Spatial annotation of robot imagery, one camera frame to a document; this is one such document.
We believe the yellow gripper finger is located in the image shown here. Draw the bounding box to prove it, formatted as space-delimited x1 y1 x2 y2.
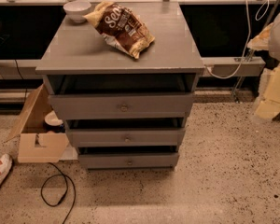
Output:
255 64 280 119
247 23 273 51

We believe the grey bottom drawer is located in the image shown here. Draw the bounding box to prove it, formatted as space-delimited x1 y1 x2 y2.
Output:
78 153 179 169

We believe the grey drawer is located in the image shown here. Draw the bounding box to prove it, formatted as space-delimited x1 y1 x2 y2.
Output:
49 93 193 120
66 128 185 147
78 153 179 169

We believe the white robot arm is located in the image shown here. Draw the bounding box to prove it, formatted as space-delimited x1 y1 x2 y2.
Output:
247 13 280 120

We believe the grey top drawer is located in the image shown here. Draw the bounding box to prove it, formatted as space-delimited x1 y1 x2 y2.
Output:
49 93 193 120

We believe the grey middle drawer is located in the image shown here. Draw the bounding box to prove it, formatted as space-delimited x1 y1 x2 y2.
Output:
66 128 185 147

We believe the grey drawer cabinet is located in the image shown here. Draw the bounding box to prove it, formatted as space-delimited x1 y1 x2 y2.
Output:
35 1 205 170

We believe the open cardboard box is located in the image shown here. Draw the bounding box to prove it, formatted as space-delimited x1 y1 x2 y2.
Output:
7 85 68 163

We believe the metal stand pole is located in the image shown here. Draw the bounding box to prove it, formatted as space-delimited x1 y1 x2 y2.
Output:
231 0 280 103

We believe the brown coffee pads bag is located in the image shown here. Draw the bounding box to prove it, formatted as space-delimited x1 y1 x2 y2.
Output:
85 1 155 59

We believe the white ceramic bowl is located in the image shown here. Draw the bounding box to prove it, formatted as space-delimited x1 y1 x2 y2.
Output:
63 0 91 22

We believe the white bowl in box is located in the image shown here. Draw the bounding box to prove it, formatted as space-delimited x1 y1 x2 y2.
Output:
45 111 63 126

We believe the grey wall rail ledge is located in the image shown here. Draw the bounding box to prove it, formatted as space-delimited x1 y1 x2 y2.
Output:
0 56 265 80

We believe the black floor cable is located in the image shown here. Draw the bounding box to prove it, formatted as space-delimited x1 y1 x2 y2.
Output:
40 162 77 224

